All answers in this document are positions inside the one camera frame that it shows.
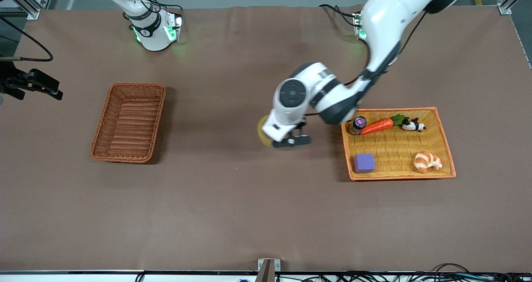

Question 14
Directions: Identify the dark brown wicker basket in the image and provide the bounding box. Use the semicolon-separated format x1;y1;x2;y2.
91;82;166;164

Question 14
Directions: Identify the purple cube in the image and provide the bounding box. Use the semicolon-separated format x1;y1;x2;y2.
353;153;376;174

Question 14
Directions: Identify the clear yellowish tape roll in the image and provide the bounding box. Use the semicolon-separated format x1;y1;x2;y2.
256;115;276;146

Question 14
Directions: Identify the small bottle purple cap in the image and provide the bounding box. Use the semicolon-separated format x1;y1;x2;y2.
349;116;367;136

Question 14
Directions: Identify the brown table cloth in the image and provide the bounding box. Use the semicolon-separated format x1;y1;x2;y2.
0;5;532;273

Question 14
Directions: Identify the black cable bundle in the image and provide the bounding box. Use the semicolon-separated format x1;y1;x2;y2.
274;263;532;282

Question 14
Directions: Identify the black white panda toy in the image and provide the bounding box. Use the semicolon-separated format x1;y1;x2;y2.
401;117;426;132

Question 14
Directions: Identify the light orange wicker basket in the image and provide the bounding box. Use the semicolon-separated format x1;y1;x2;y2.
339;107;457;181

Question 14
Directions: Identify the white table edge rail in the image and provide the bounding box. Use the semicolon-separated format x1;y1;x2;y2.
0;270;532;282

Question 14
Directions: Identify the toy croissant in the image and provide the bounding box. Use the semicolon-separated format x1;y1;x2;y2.
414;151;443;174

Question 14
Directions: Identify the grey arm base connector box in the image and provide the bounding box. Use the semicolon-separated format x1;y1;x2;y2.
165;13;183;42
353;10;369;40

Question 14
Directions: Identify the black arm base cable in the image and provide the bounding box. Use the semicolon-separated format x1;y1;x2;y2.
125;0;184;19
319;4;359;27

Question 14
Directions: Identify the orange toy carrot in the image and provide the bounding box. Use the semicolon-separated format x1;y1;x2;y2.
359;114;409;135

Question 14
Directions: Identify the metal bracket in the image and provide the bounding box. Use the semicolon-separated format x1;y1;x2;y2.
257;258;281;282

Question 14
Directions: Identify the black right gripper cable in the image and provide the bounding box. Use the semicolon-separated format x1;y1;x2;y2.
0;16;54;62

